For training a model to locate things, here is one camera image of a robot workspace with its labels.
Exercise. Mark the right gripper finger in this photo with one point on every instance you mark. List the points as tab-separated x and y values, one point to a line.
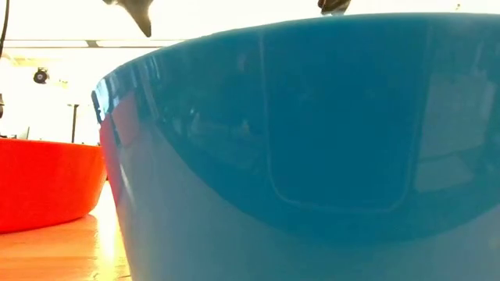
334	6

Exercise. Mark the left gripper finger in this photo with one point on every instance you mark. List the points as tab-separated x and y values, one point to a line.
138	17

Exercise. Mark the small blue plastic bowl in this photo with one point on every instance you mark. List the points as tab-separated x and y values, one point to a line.
312	136

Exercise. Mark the small orange plastic bowl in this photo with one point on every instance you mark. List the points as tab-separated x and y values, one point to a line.
47	183

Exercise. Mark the small black ceiling fixture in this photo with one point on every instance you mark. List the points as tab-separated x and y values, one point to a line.
457	6

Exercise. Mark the black vertical pole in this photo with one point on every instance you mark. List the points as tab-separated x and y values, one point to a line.
74	125

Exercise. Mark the round black ceiling camera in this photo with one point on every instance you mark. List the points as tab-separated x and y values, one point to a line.
40	75

